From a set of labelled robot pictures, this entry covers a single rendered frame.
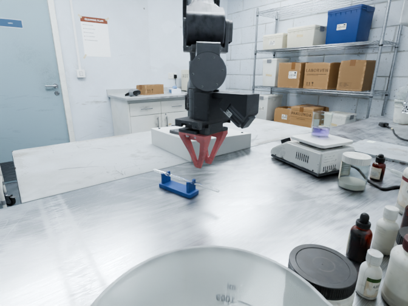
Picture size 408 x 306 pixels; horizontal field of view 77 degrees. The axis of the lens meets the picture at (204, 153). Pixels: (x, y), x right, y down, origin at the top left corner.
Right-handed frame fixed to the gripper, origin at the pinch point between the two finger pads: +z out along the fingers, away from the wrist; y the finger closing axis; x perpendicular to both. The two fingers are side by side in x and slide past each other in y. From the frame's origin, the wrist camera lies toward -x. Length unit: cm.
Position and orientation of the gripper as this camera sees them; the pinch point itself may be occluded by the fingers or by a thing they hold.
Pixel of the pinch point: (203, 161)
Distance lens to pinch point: 53.0
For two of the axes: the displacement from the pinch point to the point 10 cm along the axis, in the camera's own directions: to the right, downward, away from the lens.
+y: 6.2, -2.2, 7.5
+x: -7.8, -1.8, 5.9
